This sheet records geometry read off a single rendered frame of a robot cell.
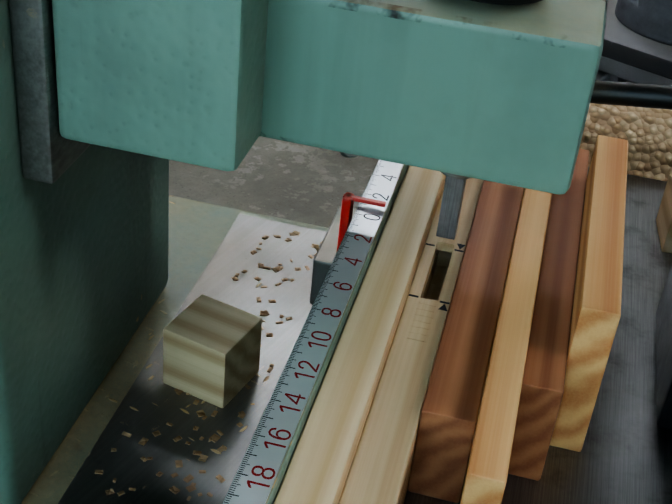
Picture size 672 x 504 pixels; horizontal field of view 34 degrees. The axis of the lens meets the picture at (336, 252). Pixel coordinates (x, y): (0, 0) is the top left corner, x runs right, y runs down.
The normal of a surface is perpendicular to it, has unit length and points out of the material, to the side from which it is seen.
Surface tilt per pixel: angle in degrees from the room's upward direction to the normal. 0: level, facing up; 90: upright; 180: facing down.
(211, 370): 90
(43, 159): 90
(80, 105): 90
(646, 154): 73
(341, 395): 0
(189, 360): 90
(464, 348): 0
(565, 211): 0
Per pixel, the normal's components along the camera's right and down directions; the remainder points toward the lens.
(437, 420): -0.24, 0.52
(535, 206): 0.09, -0.83
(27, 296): 0.97, 0.20
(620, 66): -0.60, 0.40
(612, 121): -0.12, -0.28
